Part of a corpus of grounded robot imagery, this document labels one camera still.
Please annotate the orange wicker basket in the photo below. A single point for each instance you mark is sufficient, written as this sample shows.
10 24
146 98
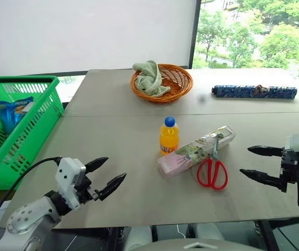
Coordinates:
176 78

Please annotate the light grey rounded shape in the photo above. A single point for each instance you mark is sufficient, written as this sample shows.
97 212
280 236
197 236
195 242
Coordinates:
138 238
209 231

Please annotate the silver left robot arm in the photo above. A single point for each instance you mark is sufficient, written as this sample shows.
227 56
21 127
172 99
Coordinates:
23 222

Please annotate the light green towel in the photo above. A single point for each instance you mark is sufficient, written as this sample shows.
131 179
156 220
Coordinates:
149 81

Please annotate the orange soda bottle blue cap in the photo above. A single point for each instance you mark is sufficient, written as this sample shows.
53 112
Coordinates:
168 138

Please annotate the green plastic basket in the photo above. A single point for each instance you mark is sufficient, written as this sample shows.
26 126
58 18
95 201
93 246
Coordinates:
15 79

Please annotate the blue snack bag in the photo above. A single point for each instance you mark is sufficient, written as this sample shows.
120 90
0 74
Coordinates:
8 117

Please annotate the blue patterned rolled bundle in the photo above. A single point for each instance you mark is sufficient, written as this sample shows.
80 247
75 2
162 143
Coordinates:
243 91

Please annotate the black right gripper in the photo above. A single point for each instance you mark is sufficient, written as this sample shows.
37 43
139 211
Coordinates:
292 167

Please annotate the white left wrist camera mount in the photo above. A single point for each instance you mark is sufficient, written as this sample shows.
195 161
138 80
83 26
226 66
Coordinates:
68 172

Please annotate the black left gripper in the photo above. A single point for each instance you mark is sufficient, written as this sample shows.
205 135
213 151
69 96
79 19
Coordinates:
85 191

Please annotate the black table leg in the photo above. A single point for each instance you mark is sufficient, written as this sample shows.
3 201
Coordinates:
268 235
116 239

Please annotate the long floral tissue pack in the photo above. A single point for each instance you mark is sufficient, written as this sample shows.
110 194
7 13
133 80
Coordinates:
180 159

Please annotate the black window frame post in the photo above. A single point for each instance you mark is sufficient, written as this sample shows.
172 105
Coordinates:
194 34

